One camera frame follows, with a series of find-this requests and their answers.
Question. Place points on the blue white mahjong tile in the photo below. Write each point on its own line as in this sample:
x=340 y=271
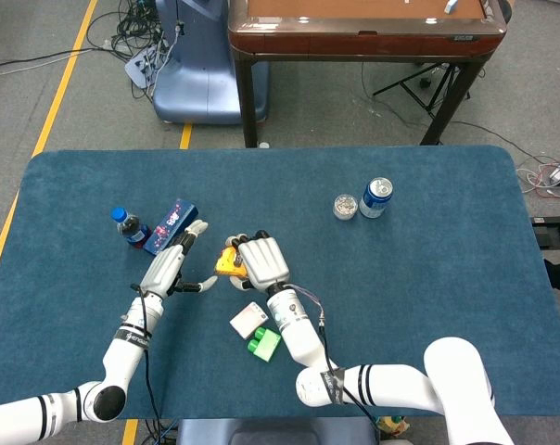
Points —
x=451 y=5

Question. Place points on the yellow tape measure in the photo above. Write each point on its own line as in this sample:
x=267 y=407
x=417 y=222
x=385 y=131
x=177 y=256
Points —
x=225 y=264

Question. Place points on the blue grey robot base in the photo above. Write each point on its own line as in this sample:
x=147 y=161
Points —
x=201 y=69

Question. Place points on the blue white soda can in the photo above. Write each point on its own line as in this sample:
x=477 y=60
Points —
x=375 y=199

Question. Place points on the black tripod stand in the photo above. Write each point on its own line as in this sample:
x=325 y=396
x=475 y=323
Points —
x=419 y=90

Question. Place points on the dark blue rectangular box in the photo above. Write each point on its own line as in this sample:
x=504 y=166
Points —
x=171 y=225

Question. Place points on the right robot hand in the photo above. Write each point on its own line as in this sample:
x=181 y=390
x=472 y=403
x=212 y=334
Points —
x=261 y=259

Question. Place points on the blue felt table cloth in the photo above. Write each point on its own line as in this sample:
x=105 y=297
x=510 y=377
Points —
x=400 y=287

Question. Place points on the green toy building block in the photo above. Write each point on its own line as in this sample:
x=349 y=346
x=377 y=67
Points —
x=263 y=345

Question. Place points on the clear glass ashtray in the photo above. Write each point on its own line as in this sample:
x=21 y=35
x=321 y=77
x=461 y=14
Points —
x=345 y=207

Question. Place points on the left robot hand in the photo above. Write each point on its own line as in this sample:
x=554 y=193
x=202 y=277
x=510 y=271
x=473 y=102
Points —
x=161 y=273

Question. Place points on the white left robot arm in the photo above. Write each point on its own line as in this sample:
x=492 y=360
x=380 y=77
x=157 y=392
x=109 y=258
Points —
x=127 y=347

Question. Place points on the brown mahjong table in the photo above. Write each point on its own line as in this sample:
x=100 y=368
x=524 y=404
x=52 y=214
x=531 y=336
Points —
x=363 y=39

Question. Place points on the cola bottle blue cap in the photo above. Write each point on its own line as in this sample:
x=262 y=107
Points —
x=131 y=232

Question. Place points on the white tissue pack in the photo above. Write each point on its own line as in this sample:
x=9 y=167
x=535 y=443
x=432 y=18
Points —
x=247 y=320

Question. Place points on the grey power strip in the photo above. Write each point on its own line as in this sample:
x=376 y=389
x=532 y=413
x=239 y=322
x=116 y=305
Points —
x=141 y=67

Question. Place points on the black foot pedal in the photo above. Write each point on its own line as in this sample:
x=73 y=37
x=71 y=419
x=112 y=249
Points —
x=556 y=232

